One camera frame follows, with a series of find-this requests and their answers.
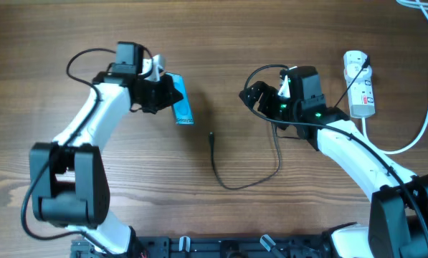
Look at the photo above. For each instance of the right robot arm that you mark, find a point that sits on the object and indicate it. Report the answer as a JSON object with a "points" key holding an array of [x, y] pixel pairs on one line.
{"points": [[398, 220]]}

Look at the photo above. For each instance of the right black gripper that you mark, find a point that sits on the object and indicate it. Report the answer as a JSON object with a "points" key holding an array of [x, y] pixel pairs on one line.
{"points": [[258, 88]]}

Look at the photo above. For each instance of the turquoise screen smartphone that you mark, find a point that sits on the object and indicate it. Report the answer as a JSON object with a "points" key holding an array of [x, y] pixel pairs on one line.
{"points": [[182, 110]]}

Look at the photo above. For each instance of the white power strip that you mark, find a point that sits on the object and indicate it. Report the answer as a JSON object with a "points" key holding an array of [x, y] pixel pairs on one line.
{"points": [[358, 73]]}

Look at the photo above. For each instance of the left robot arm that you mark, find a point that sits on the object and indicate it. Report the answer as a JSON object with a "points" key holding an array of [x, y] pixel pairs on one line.
{"points": [[69, 188]]}

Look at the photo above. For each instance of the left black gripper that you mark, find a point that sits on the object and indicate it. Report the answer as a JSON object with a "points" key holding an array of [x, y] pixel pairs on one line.
{"points": [[169, 94]]}

